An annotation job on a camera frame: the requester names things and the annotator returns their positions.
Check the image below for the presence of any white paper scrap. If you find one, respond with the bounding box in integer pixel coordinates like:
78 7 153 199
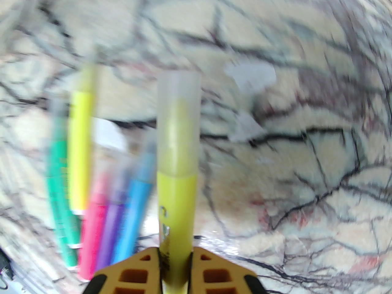
230 111 267 143
225 62 276 91
92 118 127 151

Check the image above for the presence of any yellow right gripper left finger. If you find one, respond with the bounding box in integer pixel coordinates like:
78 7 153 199
83 247 163 294

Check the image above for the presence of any pink marker pen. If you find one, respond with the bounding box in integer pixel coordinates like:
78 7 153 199
77 161 108 282

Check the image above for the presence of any blue marker pen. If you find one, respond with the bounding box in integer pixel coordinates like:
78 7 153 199
110 140 156 266

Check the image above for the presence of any purple marker pen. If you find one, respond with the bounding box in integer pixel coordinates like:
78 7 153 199
96 164 129 275

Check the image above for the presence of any yellow highlighter pen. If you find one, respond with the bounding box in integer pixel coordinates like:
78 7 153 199
68 63 100 215

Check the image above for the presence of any translucent pen cap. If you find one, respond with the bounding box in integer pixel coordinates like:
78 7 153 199
157 71 202 177

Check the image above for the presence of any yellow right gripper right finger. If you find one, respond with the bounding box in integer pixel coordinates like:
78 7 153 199
188 247 267 294

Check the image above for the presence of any yellow marker pen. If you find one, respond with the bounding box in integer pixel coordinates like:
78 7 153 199
156 98 198 294

